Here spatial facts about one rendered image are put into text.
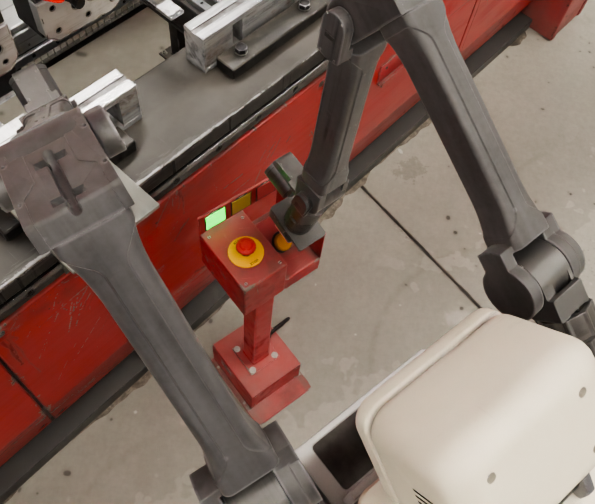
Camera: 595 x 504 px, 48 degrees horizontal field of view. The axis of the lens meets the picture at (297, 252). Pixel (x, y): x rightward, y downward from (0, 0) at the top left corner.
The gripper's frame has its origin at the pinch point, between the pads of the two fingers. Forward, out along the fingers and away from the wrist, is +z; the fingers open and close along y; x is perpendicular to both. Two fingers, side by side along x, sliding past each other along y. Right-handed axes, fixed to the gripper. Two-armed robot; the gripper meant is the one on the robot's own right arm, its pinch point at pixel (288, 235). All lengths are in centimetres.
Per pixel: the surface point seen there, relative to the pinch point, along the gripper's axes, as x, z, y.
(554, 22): -179, 79, 27
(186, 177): 9.5, 4.6, 22.5
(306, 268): -1.0, 5.3, -7.4
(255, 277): 11.5, -2.2, -4.0
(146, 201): 24.8, -20.0, 14.6
